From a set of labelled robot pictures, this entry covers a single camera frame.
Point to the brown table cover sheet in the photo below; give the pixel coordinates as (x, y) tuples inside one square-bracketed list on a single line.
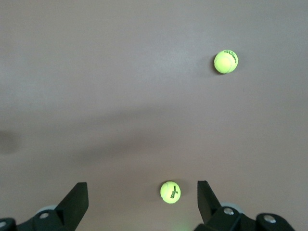
[(96, 72)]

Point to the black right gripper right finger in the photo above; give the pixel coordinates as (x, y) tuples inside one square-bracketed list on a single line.
[(214, 216)]

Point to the yellow tennis ball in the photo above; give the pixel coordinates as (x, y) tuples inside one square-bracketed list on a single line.
[(226, 61), (170, 191)]

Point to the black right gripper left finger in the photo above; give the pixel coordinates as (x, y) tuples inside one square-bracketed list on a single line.
[(72, 207)]

